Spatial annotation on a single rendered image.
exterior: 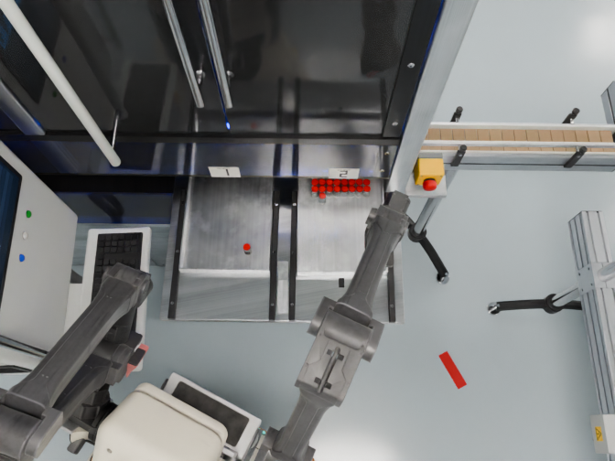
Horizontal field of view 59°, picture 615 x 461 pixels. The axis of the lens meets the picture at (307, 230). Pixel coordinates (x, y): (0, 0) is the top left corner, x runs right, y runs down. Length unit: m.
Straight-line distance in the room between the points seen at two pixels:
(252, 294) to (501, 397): 1.34
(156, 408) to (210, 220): 0.73
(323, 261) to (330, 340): 0.79
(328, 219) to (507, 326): 1.22
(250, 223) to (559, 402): 1.59
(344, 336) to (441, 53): 0.60
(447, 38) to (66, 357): 0.88
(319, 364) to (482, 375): 1.76
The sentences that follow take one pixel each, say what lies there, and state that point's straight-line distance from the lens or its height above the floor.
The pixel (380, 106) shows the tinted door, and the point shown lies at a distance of 1.31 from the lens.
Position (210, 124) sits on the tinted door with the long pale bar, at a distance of 1.39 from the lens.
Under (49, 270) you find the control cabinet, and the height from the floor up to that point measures 0.95.
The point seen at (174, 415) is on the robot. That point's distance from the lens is 1.11.
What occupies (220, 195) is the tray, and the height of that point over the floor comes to 0.88.
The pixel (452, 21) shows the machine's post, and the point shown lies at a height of 1.63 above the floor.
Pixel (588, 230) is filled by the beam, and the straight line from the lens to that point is 2.25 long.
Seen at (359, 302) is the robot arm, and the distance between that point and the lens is 0.90.
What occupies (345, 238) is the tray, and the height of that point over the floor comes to 0.88.
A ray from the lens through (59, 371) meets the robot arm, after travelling 0.96.
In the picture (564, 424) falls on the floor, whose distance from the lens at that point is 2.64.
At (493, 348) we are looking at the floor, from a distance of 2.58.
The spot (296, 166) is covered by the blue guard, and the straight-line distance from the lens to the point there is 1.53.
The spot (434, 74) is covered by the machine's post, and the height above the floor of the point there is 1.47.
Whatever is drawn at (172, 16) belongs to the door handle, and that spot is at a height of 1.70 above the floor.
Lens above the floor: 2.42
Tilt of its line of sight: 69 degrees down
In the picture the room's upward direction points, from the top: straight up
